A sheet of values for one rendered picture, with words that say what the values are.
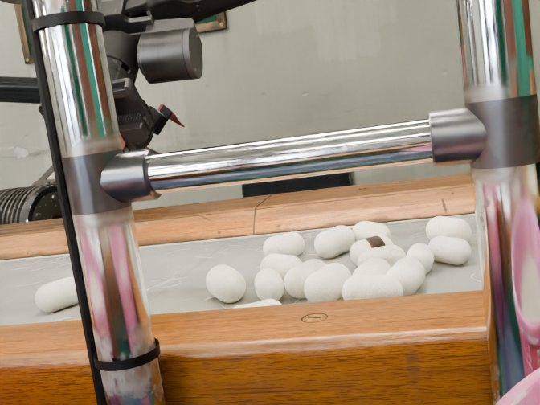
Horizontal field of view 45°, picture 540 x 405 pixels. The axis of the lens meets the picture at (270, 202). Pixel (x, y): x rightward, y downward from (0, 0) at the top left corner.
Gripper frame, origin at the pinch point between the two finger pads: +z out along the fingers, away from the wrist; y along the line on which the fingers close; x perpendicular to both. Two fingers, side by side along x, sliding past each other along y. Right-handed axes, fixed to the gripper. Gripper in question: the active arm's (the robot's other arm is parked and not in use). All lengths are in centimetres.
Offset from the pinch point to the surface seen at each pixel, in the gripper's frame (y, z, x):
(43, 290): 5.8, 19.0, -6.5
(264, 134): -22, -148, 129
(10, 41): -128, -189, 91
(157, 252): 7.2, 6.5, 6.1
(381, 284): 29.0, 23.0, -9.3
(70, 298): 7.1, 18.9, -5.1
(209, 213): 11.0, 0.5, 8.0
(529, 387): 34, 35, -21
